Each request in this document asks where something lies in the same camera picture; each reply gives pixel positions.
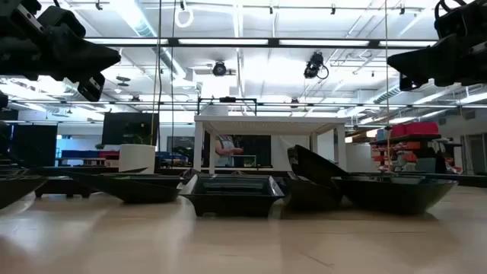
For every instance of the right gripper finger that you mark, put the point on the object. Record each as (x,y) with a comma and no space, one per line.
(410,83)
(430,61)

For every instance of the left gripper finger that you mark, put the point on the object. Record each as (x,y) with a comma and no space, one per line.
(92,86)
(80,59)

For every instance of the black square mini plate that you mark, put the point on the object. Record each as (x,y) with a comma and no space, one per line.
(62,186)
(232,201)

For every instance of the black teardrop mini plate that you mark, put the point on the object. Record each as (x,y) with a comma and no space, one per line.
(312,196)
(129,192)

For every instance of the black leaf mini plate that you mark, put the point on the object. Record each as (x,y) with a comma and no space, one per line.
(15,190)
(393,198)
(312,163)

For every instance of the red storage bin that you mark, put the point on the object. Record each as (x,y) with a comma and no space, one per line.
(418,128)

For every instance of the black monitor screen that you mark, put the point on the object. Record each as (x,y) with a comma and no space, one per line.
(121,127)

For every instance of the blue sofa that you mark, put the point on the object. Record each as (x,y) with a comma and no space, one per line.
(76,154)

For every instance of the storage rack with boxes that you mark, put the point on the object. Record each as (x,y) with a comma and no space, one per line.
(418,156)

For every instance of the dark display panel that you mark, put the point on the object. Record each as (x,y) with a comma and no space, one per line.
(34,144)

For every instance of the small plant in white pot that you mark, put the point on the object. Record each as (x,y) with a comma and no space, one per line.
(137,158)

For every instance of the white cloth sheet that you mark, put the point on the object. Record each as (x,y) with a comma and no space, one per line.
(291,152)

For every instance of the LED light bar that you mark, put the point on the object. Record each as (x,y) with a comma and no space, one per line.
(228,42)

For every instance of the person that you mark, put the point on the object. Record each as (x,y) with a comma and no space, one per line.
(225,150)

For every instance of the white perforated metal riser shelf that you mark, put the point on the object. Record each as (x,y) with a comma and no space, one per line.
(266,125)

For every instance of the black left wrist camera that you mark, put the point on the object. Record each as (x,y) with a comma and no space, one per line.
(61,23)

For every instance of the black aluminium table frame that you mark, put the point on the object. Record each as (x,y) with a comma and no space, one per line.
(76,170)

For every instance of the black ceiling camera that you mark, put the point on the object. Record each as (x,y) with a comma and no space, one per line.
(314,64)

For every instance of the black round camera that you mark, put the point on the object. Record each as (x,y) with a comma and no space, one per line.
(219,69)

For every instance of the black metal stand frame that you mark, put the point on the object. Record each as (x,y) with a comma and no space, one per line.
(227,99)

